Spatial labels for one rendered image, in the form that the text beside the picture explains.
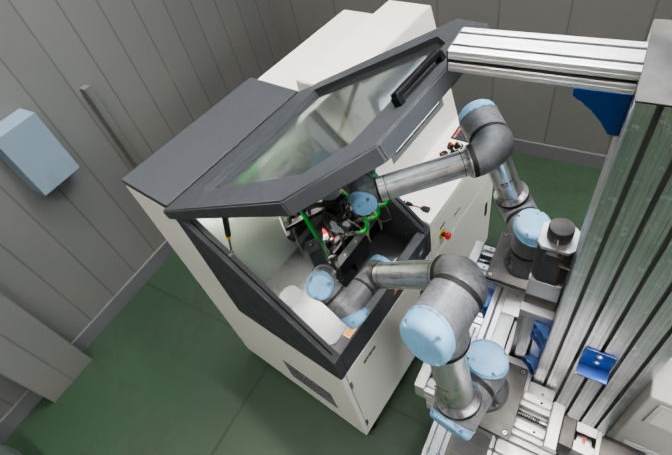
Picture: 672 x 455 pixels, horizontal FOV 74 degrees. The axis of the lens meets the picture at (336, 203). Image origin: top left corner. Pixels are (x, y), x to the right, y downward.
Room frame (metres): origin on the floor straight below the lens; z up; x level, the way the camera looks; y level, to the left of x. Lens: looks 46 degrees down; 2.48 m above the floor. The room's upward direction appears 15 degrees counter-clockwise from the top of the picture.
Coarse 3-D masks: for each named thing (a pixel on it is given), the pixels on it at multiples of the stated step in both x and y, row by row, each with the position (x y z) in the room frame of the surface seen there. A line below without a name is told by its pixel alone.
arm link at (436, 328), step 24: (432, 288) 0.47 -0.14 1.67; (456, 288) 0.45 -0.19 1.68; (408, 312) 0.44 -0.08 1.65; (432, 312) 0.41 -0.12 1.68; (456, 312) 0.41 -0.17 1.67; (408, 336) 0.41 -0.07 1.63; (432, 336) 0.37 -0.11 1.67; (456, 336) 0.37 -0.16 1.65; (432, 360) 0.36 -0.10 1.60; (456, 360) 0.36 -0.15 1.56; (456, 384) 0.36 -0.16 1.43; (432, 408) 0.38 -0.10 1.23; (456, 408) 0.35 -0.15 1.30; (480, 408) 0.35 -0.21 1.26; (456, 432) 0.31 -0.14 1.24
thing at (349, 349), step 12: (420, 240) 1.12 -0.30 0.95; (408, 252) 1.08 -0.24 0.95; (372, 300) 0.91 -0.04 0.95; (384, 300) 0.92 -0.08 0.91; (396, 300) 0.97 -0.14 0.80; (372, 312) 0.86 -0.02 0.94; (384, 312) 0.91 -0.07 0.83; (372, 324) 0.85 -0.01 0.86; (360, 336) 0.80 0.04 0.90; (336, 348) 0.75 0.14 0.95; (348, 348) 0.75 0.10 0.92; (360, 348) 0.79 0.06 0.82; (348, 360) 0.74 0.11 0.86
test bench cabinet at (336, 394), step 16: (272, 336) 0.98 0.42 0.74; (272, 352) 1.08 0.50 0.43; (288, 352) 0.94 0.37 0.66; (288, 368) 1.02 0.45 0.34; (304, 368) 0.89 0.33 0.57; (320, 368) 0.78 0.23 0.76; (304, 384) 0.97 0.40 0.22; (320, 384) 0.84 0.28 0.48; (336, 384) 0.74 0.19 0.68; (320, 400) 0.91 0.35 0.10; (336, 400) 0.79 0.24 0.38; (352, 400) 0.70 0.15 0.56; (352, 416) 0.73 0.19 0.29
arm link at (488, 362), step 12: (480, 348) 0.49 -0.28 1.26; (492, 348) 0.48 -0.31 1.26; (468, 360) 0.46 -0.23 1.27; (480, 360) 0.46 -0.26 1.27; (492, 360) 0.45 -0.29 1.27; (504, 360) 0.44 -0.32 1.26; (480, 372) 0.43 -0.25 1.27; (492, 372) 0.42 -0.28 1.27; (504, 372) 0.41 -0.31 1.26; (480, 384) 0.40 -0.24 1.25; (492, 384) 0.40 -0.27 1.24; (492, 396) 0.38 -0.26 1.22
